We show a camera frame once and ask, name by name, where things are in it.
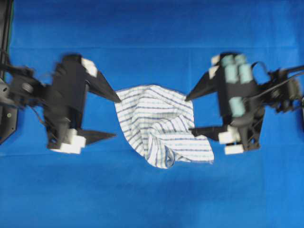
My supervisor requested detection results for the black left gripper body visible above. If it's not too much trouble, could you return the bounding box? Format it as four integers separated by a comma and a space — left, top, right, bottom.
44, 54, 98, 154

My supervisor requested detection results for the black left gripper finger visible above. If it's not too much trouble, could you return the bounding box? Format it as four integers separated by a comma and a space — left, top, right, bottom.
80, 129, 116, 145
86, 70, 121, 103

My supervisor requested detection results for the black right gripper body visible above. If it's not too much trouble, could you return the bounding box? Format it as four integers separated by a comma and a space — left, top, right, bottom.
209, 53, 265, 155

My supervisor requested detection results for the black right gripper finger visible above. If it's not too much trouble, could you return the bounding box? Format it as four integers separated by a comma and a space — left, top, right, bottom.
189, 125, 228, 141
185, 71, 218, 101

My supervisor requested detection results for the white blue striped towel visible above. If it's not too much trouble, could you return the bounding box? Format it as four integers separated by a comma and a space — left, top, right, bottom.
115, 85, 214, 169

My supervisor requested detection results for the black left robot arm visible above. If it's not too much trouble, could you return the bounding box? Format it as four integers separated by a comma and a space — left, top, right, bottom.
0, 53, 121, 154

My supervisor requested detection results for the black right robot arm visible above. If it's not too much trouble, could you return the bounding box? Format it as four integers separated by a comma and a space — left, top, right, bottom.
185, 52, 304, 155

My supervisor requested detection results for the black frame post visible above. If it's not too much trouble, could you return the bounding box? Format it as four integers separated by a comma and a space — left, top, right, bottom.
0, 0, 15, 81

